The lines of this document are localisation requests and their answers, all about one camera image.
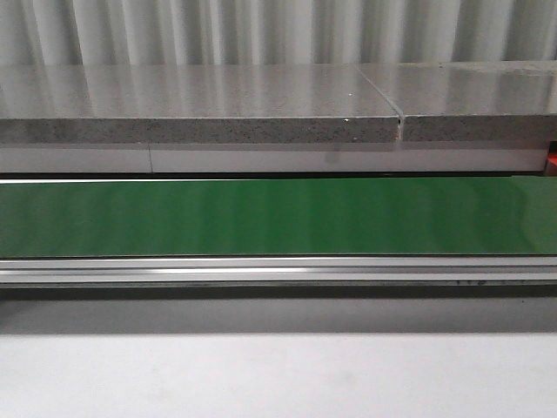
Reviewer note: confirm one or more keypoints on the grey stone counter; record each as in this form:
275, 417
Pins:
464, 118

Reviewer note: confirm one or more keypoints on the green conveyor belt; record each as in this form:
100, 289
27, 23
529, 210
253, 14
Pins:
199, 231

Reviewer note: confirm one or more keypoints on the red plastic tray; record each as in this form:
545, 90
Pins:
551, 162

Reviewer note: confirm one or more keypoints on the white pleated curtain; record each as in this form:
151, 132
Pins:
275, 32

